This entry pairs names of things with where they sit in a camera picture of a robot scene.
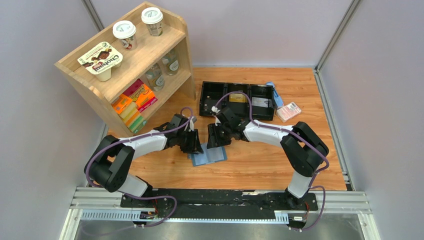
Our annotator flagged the Chobani yogurt pack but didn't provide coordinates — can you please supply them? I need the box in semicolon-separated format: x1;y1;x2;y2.
77;41;123;82

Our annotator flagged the purple cable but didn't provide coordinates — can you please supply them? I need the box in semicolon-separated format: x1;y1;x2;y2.
84;106;196;229
213;91;330;232

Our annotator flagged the wooden shelf unit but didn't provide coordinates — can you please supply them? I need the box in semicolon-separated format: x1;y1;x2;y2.
55;1;196;137

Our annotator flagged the glass bottle right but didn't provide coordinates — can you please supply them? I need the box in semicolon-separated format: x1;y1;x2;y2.
161;49;179;75

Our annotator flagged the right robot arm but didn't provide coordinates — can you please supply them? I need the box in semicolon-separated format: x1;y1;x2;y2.
206;107;329;210

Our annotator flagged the black bin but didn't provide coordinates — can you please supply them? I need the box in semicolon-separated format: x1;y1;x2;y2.
199;81;228;117
248;84;275;121
224;83;249;118

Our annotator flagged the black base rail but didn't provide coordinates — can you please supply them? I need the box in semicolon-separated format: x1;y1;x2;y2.
120;188;319;220

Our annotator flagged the colourful sponge stack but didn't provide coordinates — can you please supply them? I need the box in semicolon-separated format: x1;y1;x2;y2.
111;94;146;134

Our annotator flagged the gold card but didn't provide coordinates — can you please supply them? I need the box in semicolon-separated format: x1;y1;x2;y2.
229;93;247;103

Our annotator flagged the teal leather card holder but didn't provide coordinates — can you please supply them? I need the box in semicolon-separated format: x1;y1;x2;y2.
187;143;228;167

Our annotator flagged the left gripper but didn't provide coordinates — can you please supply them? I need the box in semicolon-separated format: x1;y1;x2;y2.
176;129;205;155

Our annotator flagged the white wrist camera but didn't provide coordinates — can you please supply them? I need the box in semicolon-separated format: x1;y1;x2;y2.
186;116;197;132
211;106;221;126

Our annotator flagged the black bin left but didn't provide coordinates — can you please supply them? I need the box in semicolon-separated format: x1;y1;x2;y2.
199;81;228;117

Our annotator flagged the white lidded cup right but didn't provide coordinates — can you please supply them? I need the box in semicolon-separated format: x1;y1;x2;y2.
141;7;164;37

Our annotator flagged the white lidded cup left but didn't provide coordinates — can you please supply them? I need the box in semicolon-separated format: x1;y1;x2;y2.
112;20;138;51

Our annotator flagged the black bin middle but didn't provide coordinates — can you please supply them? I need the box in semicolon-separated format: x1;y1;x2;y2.
224;83;249;118

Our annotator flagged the silver VIP card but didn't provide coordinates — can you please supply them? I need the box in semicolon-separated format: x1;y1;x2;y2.
251;97;272;108

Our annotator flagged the white lidded cup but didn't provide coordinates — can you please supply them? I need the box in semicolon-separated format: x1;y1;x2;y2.
112;20;138;51
141;7;164;37

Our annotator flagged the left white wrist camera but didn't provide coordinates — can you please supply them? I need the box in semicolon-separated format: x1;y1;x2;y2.
186;116;197;132

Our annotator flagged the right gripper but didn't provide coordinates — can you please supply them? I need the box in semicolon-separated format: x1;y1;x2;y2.
206;122;233;149

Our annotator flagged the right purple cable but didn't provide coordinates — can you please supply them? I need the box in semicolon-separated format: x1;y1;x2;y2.
213;91;330;232

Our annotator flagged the glass bottle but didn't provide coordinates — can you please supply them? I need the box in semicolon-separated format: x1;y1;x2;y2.
161;49;179;75
145;63;165;91

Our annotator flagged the black bin right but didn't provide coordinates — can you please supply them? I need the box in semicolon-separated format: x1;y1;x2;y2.
248;84;275;121

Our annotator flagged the red orange sponge pack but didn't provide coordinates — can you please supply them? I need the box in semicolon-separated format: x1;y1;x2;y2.
123;78;158;113

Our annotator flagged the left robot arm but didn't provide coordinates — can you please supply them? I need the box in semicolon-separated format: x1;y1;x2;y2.
84;113;203;208

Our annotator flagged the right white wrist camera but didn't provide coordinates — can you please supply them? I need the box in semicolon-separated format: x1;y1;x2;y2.
211;106;221;126

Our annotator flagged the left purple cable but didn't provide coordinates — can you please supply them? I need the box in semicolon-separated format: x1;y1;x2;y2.
84;106;196;229

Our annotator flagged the light blue box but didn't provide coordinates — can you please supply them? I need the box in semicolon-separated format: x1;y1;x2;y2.
265;81;284;110

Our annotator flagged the glass bottle left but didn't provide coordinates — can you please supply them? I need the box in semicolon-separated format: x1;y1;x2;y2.
145;63;165;91

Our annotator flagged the pink card box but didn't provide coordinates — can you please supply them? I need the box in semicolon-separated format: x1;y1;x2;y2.
276;102;302;123

